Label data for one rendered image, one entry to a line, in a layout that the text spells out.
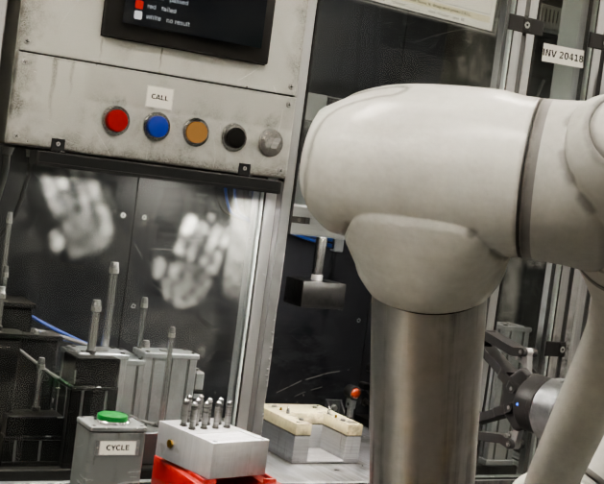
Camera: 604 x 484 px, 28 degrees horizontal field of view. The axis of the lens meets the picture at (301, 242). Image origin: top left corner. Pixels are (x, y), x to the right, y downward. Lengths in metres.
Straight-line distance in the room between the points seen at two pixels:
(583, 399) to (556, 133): 0.36
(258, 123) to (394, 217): 0.81
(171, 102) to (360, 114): 0.74
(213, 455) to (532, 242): 0.75
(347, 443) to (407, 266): 1.09
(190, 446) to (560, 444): 0.57
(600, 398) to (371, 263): 0.32
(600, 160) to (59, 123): 0.91
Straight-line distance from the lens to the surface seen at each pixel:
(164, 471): 1.69
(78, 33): 1.65
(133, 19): 1.65
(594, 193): 0.92
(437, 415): 1.07
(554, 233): 0.95
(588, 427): 1.24
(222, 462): 1.61
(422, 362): 1.04
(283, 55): 1.77
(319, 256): 2.07
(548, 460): 1.27
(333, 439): 2.08
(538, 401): 1.54
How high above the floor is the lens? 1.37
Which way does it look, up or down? 3 degrees down
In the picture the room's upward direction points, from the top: 7 degrees clockwise
